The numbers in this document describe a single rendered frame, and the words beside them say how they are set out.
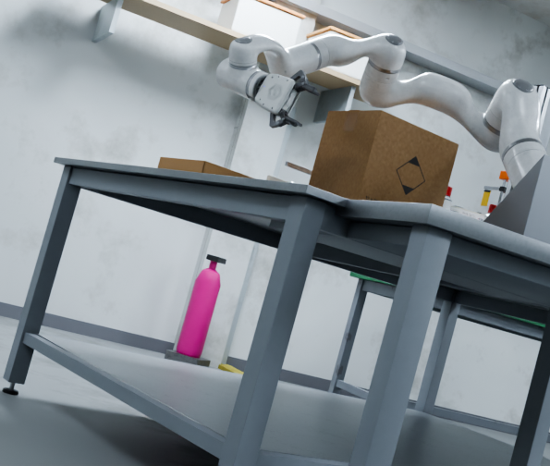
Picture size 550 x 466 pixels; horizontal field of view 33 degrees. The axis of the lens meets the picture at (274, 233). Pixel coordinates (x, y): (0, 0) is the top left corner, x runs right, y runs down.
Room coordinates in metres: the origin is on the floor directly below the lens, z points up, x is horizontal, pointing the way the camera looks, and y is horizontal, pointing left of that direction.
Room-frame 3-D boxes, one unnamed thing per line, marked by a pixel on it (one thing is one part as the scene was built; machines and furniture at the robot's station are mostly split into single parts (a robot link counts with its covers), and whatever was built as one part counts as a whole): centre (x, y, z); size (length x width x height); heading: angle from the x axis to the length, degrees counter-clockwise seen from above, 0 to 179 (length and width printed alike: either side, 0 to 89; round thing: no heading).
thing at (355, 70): (6.00, -0.13, 2.12); 0.47 x 0.39 x 0.26; 114
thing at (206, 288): (5.81, 0.31, 0.34); 0.31 x 0.30 x 0.69; 24
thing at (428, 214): (2.41, -0.51, 0.81); 0.90 x 0.90 x 0.04; 24
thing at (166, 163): (2.70, 0.18, 0.85); 0.30 x 0.26 x 0.04; 125
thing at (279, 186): (3.28, -0.47, 0.82); 2.10 x 1.50 x 0.02; 125
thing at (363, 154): (2.64, -0.25, 0.99); 0.30 x 0.24 x 0.27; 123
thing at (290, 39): (5.74, 0.44, 2.12); 0.45 x 0.38 x 0.25; 114
